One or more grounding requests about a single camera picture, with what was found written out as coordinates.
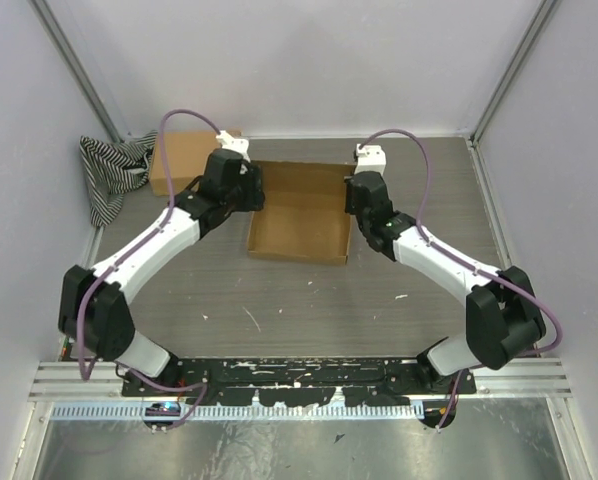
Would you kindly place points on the left aluminium corner post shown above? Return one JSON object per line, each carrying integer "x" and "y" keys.
{"x": 61, "y": 26}

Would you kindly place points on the aluminium corner post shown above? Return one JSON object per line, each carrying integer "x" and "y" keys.
{"x": 530, "y": 37}
{"x": 61, "y": 26}

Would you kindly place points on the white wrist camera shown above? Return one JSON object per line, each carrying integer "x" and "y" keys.
{"x": 236, "y": 144}
{"x": 370, "y": 158}

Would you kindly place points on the aluminium front rail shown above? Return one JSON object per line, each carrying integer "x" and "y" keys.
{"x": 525, "y": 378}

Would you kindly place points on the slotted grey cable duct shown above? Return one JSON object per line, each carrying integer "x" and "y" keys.
{"x": 170, "y": 411}

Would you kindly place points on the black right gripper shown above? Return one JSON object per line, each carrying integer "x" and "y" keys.
{"x": 348, "y": 206}

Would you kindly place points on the black white striped cloth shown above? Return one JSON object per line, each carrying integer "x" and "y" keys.
{"x": 112, "y": 170}

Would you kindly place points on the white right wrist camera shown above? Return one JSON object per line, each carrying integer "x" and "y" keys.
{"x": 370, "y": 158}

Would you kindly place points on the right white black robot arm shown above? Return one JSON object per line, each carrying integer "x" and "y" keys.
{"x": 502, "y": 319}

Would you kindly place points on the right aluminium corner post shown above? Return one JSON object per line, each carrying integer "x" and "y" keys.
{"x": 530, "y": 37}

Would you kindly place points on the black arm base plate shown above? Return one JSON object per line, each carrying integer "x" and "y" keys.
{"x": 302, "y": 382}

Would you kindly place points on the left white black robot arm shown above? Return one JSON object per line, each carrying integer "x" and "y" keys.
{"x": 94, "y": 306}

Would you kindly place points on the brown cardboard box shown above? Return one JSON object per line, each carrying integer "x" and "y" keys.
{"x": 186, "y": 155}

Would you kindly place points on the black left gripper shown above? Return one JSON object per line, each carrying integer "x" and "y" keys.
{"x": 254, "y": 180}

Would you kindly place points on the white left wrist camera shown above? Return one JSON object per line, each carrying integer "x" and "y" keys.
{"x": 236, "y": 144}

